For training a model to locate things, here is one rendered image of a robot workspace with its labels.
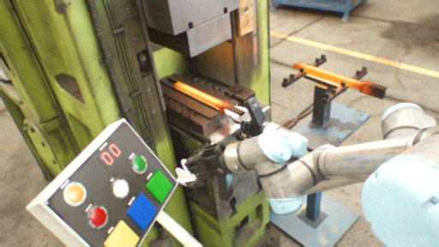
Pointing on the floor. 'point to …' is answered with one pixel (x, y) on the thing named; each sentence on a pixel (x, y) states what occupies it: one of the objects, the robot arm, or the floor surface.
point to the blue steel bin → (322, 5)
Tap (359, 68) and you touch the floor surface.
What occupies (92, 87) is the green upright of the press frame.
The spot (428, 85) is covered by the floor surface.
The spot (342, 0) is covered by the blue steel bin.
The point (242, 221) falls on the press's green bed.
